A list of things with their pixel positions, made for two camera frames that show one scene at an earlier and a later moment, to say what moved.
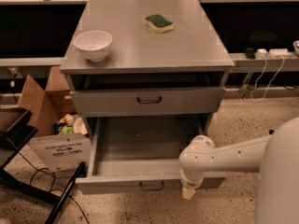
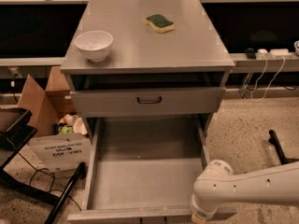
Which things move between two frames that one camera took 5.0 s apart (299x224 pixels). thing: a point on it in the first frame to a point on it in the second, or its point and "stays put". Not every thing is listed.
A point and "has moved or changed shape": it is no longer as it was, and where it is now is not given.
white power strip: (273, 53) stays put
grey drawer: (141, 155) has moved or changed shape
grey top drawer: (141, 101) stays put
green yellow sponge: (159, 23) stays put
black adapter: (250, 53) stays put
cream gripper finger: (188, 192) to (196, 219)
